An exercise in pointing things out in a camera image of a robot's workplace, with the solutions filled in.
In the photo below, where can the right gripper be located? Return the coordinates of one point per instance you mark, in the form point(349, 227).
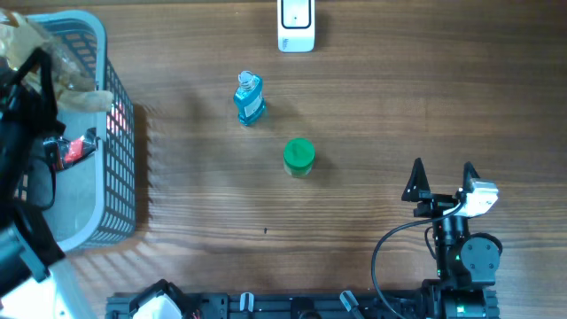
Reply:
point(415, 190)

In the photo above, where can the green lid jar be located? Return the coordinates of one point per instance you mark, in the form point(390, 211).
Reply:
point(299, 157)

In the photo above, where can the blue mouthwash bottle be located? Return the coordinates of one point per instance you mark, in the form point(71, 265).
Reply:
point(249, 98)

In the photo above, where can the red tissue pack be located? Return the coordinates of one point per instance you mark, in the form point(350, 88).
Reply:
point(116, 121)

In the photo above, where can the beige plastic pouch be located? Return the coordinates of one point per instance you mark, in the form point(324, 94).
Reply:
point(74, 89)

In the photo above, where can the black red packaged item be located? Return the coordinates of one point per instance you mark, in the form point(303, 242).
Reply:
point(62, 153)

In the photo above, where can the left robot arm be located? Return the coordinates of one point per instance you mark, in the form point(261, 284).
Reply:
point(29, 252)

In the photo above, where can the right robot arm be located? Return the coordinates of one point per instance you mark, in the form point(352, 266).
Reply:
point(466, 262)

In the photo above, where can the white barcode scanner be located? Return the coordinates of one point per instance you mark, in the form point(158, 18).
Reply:
point(296, 25)

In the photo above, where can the grey plastic shopping basket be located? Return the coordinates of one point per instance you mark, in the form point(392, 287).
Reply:
point(92, 204)

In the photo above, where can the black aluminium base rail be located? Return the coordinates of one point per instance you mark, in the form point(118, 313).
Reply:
point(407, 304)

